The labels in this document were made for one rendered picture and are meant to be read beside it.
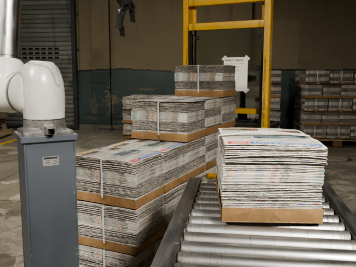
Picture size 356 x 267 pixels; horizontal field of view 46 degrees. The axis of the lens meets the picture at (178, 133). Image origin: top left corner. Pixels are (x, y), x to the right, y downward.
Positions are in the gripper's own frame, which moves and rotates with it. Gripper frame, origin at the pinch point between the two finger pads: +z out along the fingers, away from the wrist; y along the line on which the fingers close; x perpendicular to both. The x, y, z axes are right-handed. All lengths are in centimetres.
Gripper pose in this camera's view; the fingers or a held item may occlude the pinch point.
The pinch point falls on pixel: (127, 27)
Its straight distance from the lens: 243.9
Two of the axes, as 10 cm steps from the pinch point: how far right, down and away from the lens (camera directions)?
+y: -3.6, 7.3, -5.9
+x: 9.3, 2.6, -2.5
